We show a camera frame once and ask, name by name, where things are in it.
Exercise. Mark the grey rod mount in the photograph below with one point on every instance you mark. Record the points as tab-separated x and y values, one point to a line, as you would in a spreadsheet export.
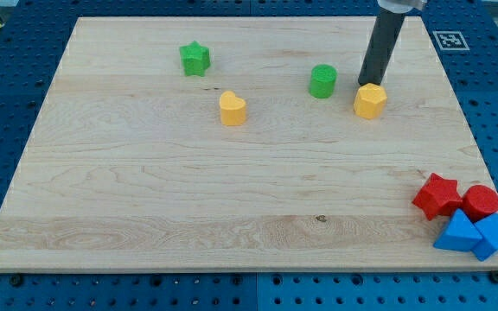
401	6

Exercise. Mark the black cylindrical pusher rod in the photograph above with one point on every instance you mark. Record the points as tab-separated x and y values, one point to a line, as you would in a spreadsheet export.
380	48

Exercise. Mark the yellow hexagon block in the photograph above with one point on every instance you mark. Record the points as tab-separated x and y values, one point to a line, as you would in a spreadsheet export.
369	101

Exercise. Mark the white fiducial marker tag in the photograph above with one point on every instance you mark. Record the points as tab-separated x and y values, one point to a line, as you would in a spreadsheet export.
448	40

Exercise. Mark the green cylinder block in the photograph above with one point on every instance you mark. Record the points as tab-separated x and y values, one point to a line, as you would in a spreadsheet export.
322	81

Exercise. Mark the yellow heart block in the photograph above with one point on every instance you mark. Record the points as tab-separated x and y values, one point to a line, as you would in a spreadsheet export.
232	109

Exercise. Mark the red star block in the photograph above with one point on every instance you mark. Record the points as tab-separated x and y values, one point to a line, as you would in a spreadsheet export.
438	197

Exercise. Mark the green star block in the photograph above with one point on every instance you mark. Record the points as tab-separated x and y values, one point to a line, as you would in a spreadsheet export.
195	59

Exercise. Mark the red cylinder block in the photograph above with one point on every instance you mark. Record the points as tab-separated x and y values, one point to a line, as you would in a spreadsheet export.
479	202

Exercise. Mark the wooden board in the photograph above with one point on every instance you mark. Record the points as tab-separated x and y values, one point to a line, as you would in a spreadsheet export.
128	168

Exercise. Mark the blue triangle block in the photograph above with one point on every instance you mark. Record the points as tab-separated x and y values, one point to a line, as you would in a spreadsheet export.
459	234

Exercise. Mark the blue cube block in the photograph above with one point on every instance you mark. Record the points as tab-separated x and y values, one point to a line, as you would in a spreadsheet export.
488	246

